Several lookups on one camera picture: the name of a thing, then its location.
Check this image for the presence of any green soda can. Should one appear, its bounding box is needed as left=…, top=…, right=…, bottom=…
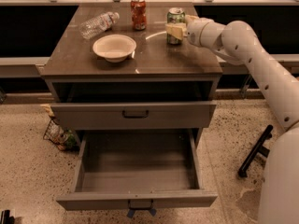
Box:
left=167, top=7, right=186, bottom=45

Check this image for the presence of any white paper bowl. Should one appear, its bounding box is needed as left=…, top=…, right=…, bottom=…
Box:
left=93, top=35, right=136, bottom=63

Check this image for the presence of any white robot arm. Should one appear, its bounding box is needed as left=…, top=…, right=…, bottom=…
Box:
left=165, top=16, right=299, bottom=224

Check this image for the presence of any grey upper drawer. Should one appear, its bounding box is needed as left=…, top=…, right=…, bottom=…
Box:
left=51, top=101, right=216, bottom=130

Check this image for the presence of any black object bottom left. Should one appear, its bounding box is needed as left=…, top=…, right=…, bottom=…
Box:
left=0, top=210, right=15, bottom=224

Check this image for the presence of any open grey lower drawer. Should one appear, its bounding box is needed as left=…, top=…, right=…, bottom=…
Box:
left=57, top=129, right=217, bottom=217

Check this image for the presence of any orange soda can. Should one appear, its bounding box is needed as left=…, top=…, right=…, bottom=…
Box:
left=130, top=0, right=147, bottom=31

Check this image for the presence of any grey drawer cabinet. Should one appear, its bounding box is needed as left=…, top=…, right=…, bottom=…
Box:
left=40, top=7, right=222, bottom=139

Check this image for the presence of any clear plastic water bottle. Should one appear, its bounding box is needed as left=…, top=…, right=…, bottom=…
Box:
left=78, top=12, right=120, bottom=39

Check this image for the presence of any black chair base leg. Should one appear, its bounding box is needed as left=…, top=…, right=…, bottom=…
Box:
left=237, top=125, right=273, bottom=178

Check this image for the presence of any wire basket with items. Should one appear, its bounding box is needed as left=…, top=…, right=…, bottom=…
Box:
left=41, top=104, right=79, bottom=151

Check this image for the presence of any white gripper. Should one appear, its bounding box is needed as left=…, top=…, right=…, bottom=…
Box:
left=165, top=15, right=224, bottom=50

